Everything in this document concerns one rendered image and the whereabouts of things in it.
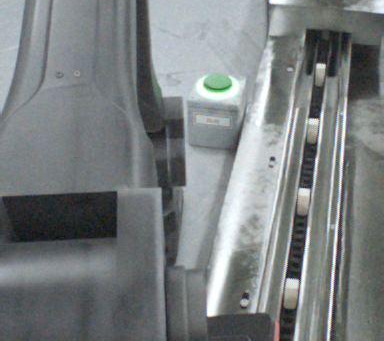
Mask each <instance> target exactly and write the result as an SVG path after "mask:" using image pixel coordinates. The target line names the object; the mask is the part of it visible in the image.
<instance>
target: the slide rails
mask: <svg viewBox="0 0 384 341"><path fill-rule="evenodd" d="M320 32H321V30H313V29H308V32H307V36H306V42H305V48H304V54H303V59H302V64H301V70H300V76H299V81H298V87H297V93H296V98H295V103H294V109H293V115H292V121H291V125H290V131H289V137H288V142H287V148H286V153H285V159H284V164H283V170H282V176H281V186H280V192H279V198H278V204H277V209H276V214H275V220H274V226H273V231H272V237H271V242H270V248H269V253H268V259H267V265H266V269H265V275H264V281H263V287H262V292H261V297H260V303H259V309H258V313H259V312H265V313H267V314H269V315H270V316H271V317H272V318H273V319H275V320H276V321H277V322H279V314H280V307H281V300H282V294H283V287H284V280H285V273H286V267H287V260H288V253H289V246H290V239H291V233H292V226H293V219H294V212H295V206H296V199H297V193H298V186H299V180H300V173H301V166H302V159H303V152H304V146H305V139H306V132H307V125H308V119H309V112H310V98H311V92H312V85H313V78H314V71H315V64H316V58H317V51H318V44H319V37H320ZM343 39H344V32H334V31H331V38H330V46H329V55H328V63H327V70H326V79H325V87H324V94H323V103H322V111H321V119H320V127H319V135H318V144H317V152H316V159H315V168H314V176H313V183H312V192H311V200H310V208H309V224H308V232H307V240H306V248H305V256H304V265H303V272H302V280H301V289H300V296H299V304H298V313H297V321H296V328H295V337H294V341H317V331H318V321H319V309H320V298H321V288H322V277H323V266H324V256H325V244H326V234H327V223H328V212H329V202H330V190H331V180H332V169H333V158H334V148H335V137H336V125H337V115H338V93H339V83H340V72H341V61H342V50H343Z"/></svg>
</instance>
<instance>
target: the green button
mask: <svg viewBox="0 0 384 341"><path fill-rule="evenodd" d="M202 88H203V89H204V90H205V91H207V92H209V93H227V92H229V91H230V90H232V88H233V81H232V79H231V78H230V77H228V76H227V75H224V74H219V73H217V74H211V75H208V76H207V77H205V78H204V79H203V82H202Z"/></svg>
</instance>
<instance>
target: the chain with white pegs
mask: <svg viewBox="0 0 384 341"><path fill-rule="evenodd" d="M329 38H330V31H323V30H322V33H321V39H320V46H319V53H318V60H317V64H316V71H315V81H314V88H313V94H312V101H311V108H310V120H309V125H308V135H307V143H306V150H305V156H304V163H303V170H302V177H301V183H300V188H299V193H298V203H297V210H296V218H295V225H294V232H293V238H292V245H291V252H290V259H289V266H288V272H287V279H286V281H285V289H284V300H283V307H282V314H281V321H280V327H279V341H289V339H290V341H292V340H293V332H294V324H295V316H296V308H297V300H298V293H299V285H300V276H301V268H302V261H303V253H304V244H305V237H306V229H307V221H308V213H309V197H310V189H311V181H312V174H313V166H314V157H315V150H316V142H317V134H318V126H319V118H320V110H321V102H322V94H323V87H324V78H325V70H326V64H324V63H327V56H325V55H328V48H326V47H329ZM320 53H321V54H320ZM319 60H320V61H319ZM315 88H316V89H315ZM320 93H321V94H320ZM319 101H320V102H319ZM313 102H314V103H313ZM312 109H313V110H312ZM318 109H319V110H318ZM317 117H318V118H317ZM308 145H309V146H308ZM313 147H314V149H315V150H314V149H313ZM312 154H313V156H314V157H313V156H312ZM307 157H308V158H307ZM306 158H307V159H306ZM311 162H312V164H313V165H312V164H311ZM310 164H311V165H310ZM306 170H308V171H306ZM310 170H311V171H310ZM311 172H312V173H311ZM308 177H310V178H308ZM303 180H304V181H303ZM310 180H311V181H310ZM308 183H310V184H308ZM298 215H299V216H298ZM305 216H306V217H305ZM300 218H305V219H300ZM297 222H298V223H297ZM304 224H305V225H304ZM297 225H299V226H297ZM300 226H304V227H300ZM296 229H297V230H296ZM303 232H304V233H303ZM296 233H299V234H303V235H299V234H296ZM304 235H305V236H304ZM295 236H296V237H295ZM302 239H303V240H302ZM295 240H297V241H302V242H296V241H295ZM303 242H304V243H303ZM301 247H302V248H301ZM294 249H301V251H300V250H294ZM293 250H294V251H293ZM302 250H303V251H302ZM300 255H301V256H300ZM293 257H296V258H300V259H294V258H293ZM301 258H302V259H301ZM299 263H300V264H299ZM291 265H292V266H297V267H291ZM300 266H301V267H300ZM298 269H299V271H298ZM290 271H291V272H290ZM299 273H300V274H299ZM290 274H296V275H298V276H292V275H290ZM297 277H298V279H297ZM293 309H294V310H293ZM285 311H290V312H293V314H289V313H285ZM292 316H293V318H292ZM283 321H287V322H292V325H291V323H285V322H283ZM282 328H283V329H282ZM282 331H289V332H290V331H291V333H290V334H286V333H282ZM291 336H292V337H291Z"/></svg>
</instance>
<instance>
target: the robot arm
mask: <svg viewBox="0 0 384 341"><path fill-rule="evenodd" d="M166 127H167V131H166ZM167 140H168V152H167ZM168 164H169V171H168ZM182 187H187V177H186V149H185V121H184V103H183V96H164V97H163V93H162V89H161V87H160V86H159V83H158V80H157V76H156V73H155V69H154V64H153V59H152V44H151V27H150V10H149V0H25V1H24V8H23V15H22V30H21V37H20V44H19V51H18V57H17V62H16V66H15V71H14V75H13V79H12V82H11V86H10V89H9V92H8V94H7V97H6V101H5V103H4V106H3V109H2V111H1V114H0V341H279V322H277V321H276V320H275V319H273V318H272V317H271V316H270V315H269V314H267V313H265V312H259V313H245V314H231V315H217V316H207V302H206V289H205V277H204V271H203V269H202V268H195V269H185V266H173V265H174V264H175V263H176V257H177V249H178V241H179V234H180V227H181V219H182V211H183V204H184V190H183V188H182Z"/></svg>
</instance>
